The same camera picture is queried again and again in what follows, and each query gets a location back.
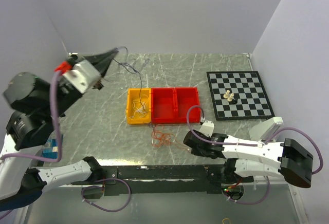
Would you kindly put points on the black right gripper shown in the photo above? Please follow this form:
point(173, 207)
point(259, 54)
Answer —
point(196, 152)

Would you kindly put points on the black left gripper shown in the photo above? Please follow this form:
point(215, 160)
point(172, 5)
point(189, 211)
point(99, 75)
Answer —
point(103, 60)

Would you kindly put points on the red plastic bin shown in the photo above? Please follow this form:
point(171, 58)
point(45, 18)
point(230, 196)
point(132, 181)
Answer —
point(163, 104)
point(186, 98)

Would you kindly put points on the yellow plastic bin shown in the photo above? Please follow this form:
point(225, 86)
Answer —
point(138, 106)

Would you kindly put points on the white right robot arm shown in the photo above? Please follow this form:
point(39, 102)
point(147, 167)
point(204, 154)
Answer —
point(287, 159)

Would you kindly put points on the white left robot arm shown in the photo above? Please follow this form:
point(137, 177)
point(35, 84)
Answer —
point(25, 136)

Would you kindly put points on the cream chess piece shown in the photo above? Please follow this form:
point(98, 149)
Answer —
point(226, 94)

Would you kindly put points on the cream chess pawn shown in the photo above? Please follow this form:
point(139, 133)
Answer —
point(231, 97)

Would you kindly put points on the white plastic stand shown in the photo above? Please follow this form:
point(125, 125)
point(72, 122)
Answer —
point(265, 129)

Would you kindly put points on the blue white block stack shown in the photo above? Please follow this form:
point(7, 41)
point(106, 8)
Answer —
point(50, 149)

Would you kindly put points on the black white chessboard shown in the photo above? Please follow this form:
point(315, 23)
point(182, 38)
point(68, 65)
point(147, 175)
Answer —
point(247, 86)

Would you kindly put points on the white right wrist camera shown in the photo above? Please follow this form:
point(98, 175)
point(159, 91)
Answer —
point(207, 128)

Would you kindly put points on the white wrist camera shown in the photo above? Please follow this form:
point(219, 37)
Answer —
point(207, 128)
point(82, 76)

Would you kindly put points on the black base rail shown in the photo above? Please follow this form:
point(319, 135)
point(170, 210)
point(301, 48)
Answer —
point(207, 178)

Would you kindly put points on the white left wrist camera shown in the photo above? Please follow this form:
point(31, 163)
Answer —
point(82, 76)

